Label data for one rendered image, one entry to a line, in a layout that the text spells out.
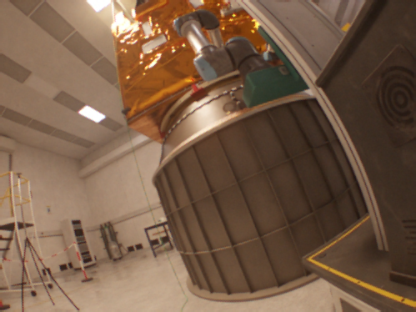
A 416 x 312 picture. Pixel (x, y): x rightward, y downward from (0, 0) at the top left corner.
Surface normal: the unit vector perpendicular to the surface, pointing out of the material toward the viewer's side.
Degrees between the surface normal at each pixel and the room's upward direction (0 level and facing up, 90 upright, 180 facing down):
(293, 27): 90
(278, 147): 90
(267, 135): 90
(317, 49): 90
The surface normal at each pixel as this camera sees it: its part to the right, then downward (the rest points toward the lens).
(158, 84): -0.22, -0.22
